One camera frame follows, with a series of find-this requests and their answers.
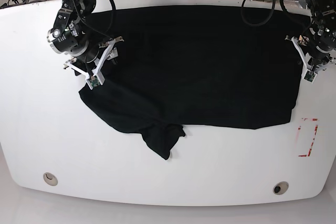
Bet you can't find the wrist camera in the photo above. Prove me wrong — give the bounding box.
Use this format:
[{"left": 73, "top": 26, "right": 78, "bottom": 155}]
[
  {"left": 302, "top": 70, "right": 318, "bottom": 83},
  {"left": 86, "top": 75, "right": 105, "bottom": 90}
]

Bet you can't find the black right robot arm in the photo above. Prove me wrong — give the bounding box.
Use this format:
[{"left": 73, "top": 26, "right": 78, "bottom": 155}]
[{"left": 47, "top": 0, "right": 123, "bottom": 89}]

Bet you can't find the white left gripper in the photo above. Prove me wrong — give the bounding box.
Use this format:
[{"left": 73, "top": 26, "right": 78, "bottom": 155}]
[{"left": 285, "top": 36, "right": 335, "bottom": 76}]

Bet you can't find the table grommet hole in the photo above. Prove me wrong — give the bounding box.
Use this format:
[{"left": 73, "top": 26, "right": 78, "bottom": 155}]
[
  {"left": 43, "top": 173, "right": 58, "bottom": 186},
  {"left": 273, "top": 182, "right": 289, "bottom": 195}
]

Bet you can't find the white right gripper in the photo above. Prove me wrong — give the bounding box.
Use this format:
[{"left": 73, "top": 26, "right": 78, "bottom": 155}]
[{"left": 64, "top": 36, "right": 124, "bottom": 81}]

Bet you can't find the right table grommet hole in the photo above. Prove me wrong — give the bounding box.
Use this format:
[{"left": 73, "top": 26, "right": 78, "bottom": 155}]
[{"left": 273, "top": 182, "right": 289, "bottom": 195}]

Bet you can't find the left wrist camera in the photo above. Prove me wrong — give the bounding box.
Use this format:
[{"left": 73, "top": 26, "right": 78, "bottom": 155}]
[{"left": 302, "top": 70, "right": 318, "bottom": 83}]

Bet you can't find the red tape rectangle marking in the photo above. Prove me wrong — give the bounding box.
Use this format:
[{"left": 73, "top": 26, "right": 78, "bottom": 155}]
[{"left": 295, "top": 118, "right": 319, "bottom": 157}]

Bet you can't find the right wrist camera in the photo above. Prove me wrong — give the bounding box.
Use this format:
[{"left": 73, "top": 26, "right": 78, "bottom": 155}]
[{"left": 86, "top": 75, "right": 105, "bottom": 90}]

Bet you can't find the left table grommet hole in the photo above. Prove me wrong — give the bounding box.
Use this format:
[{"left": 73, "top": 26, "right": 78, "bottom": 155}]
[{"left": 43, "top": 173, "right": 58, "bottom": 186}]

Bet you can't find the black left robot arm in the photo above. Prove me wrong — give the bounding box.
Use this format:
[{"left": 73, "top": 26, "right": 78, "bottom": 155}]
[{"left": 279, "top": 0, "right": 335, "bottom": 82}]

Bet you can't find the black T-shirt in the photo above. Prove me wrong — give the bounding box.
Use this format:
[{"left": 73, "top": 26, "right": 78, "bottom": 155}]
[{"left": 79, "top": 6, "right": 309, "bottom": 159}]

